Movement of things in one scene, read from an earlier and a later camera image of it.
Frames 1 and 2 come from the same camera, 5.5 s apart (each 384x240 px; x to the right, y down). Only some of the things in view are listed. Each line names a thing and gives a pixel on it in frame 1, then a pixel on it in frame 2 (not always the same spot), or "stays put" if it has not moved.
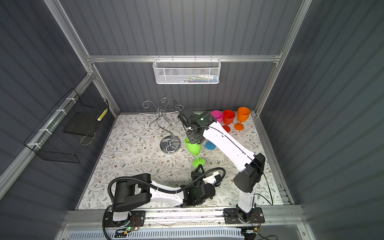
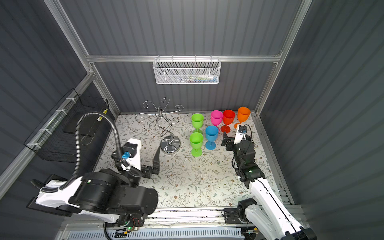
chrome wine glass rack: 161,120 stays put
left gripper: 196,175 -> 147,170
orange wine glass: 243,114 stays put
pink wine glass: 218,114 stays put
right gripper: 192,140 -> 229,147
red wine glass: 228,116 stays put
